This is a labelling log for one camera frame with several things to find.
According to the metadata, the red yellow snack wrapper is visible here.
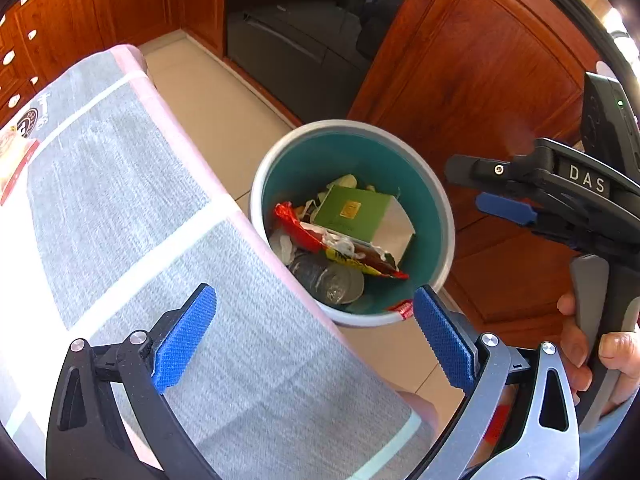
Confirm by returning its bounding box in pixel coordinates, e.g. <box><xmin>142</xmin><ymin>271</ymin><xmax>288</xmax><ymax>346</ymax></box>
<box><xmin>272</xmin><ymin>202</ymin><xmax>409</xmax><ymax>281</ymax></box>

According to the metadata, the green cardboard box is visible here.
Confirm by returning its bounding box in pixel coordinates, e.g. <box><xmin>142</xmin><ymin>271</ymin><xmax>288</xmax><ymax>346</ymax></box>
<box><xmin>312</xmin><ymin>185</ymin><xmax>416</xmax><ymax>266</ymax></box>

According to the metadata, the clear plastic water bottle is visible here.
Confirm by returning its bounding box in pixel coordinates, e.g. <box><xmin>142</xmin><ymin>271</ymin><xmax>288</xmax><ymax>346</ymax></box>
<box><xmin>288</xmin><ymin>254</ymin><xmax>364</xmax><ymax>307</ymax></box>

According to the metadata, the teal grey trash bin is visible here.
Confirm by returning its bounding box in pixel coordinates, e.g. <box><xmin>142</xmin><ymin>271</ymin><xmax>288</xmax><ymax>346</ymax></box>
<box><xmin>250</xmin><ymin>119</ymin><xmax>454</xmax><ymax>327</ymax></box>

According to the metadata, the person's right hand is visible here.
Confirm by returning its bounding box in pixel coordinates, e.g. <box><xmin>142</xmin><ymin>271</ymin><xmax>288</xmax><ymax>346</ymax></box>
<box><xmin>556</xmin><ymin>292</ymin><xmax>640</xmax><ymax>416</ymax></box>

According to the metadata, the striped pastel tablecloth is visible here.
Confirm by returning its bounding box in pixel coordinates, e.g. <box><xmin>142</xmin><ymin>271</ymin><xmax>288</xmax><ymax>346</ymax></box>
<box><xmin>1</xmin><ymin>46</ymin><xmax>434</xmax><ymax>479</ymax></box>

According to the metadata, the wooden door panel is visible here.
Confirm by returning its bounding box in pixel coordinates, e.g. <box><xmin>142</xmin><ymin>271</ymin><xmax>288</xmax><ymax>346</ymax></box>
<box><xmin>349</xmin><ymin>0</ymin><xmax>599</xmax><ymax>347</ymax></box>

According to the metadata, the white red printed sheet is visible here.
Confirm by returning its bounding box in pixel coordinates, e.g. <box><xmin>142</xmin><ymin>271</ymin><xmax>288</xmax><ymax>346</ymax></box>
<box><xmin>0</xmin><ymin>106</ymin><xmax>44</xmax><ymax>205</ymax></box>

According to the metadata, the black built-in oven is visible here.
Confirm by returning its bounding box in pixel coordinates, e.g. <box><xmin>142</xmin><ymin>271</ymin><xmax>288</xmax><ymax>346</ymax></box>
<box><xmin>226</xmin><ymin>0</ymin><xmax>404</xmax><ymax>122</ymax></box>

